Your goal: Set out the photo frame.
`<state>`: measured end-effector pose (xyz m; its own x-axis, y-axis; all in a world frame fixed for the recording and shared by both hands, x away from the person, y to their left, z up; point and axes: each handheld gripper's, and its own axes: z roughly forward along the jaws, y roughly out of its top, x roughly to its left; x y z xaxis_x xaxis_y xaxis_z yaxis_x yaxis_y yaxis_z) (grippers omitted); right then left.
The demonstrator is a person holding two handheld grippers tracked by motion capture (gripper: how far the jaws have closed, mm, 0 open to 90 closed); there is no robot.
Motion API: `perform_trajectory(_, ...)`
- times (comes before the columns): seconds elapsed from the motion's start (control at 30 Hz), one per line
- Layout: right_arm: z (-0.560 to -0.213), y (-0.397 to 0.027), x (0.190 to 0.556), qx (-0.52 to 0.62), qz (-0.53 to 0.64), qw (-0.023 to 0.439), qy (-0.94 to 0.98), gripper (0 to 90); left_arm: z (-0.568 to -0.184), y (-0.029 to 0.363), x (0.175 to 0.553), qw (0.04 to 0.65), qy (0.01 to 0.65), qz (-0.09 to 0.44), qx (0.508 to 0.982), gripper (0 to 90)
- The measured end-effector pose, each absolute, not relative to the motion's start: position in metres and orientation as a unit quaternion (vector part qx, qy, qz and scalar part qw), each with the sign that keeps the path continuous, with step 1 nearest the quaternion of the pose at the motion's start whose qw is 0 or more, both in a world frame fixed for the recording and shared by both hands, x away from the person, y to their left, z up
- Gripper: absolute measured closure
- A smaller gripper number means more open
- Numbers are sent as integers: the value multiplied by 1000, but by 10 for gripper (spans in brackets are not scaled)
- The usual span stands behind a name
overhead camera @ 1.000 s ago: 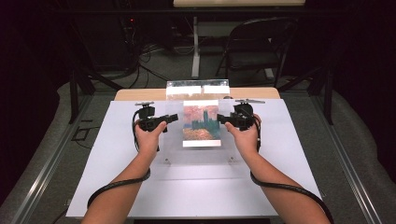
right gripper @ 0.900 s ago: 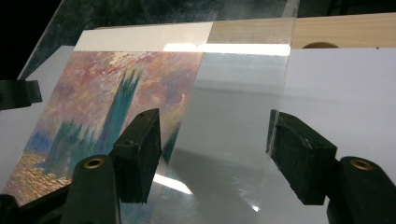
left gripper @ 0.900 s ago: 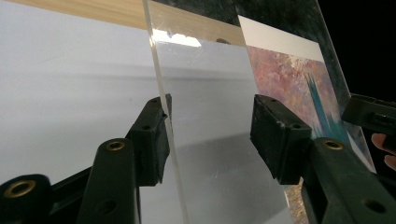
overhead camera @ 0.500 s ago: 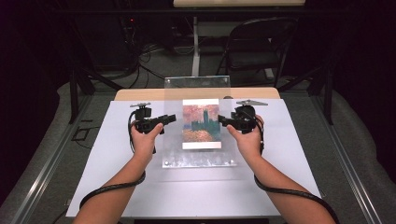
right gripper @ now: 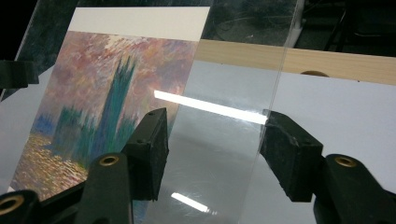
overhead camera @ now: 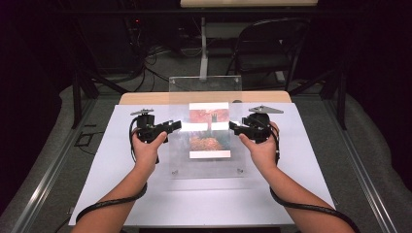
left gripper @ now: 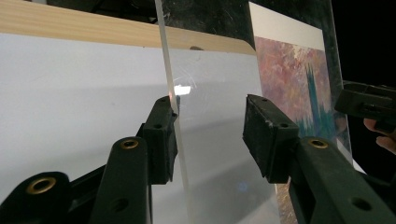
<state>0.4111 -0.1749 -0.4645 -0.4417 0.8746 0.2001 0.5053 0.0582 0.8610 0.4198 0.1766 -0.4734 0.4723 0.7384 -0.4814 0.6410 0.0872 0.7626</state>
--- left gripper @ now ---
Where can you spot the clear acrylic photo frame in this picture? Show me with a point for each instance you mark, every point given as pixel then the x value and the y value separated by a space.
pixel 214 93

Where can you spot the painted picture print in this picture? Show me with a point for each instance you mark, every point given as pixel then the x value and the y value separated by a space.
pixel 292 77

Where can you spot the white board sheet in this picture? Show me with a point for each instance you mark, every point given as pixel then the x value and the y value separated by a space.
pixel 62 109

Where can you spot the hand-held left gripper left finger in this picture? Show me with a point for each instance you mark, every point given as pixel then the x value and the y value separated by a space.
pixel 158 140

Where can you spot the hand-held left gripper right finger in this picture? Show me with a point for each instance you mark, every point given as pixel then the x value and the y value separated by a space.
pixel 274 146

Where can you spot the wooden table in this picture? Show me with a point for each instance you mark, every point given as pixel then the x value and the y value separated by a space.
pixel 62 25

